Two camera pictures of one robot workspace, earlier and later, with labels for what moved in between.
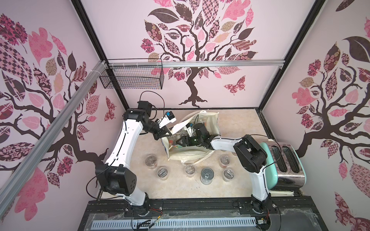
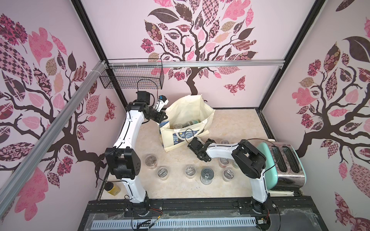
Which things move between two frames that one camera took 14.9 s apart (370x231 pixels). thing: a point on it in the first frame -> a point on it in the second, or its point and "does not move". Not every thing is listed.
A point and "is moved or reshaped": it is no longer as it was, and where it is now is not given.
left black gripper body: (152, 127) -> (154, 115)
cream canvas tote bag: (187, 154) is moved or reshaped
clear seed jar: (190, 170) does not move
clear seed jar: (228, 174) does not move
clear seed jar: (224, 161) does not move
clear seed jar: (151, 160) does not move
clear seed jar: (162, 173) does not move
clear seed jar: (207, 174) does not move
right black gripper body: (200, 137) -> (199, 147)
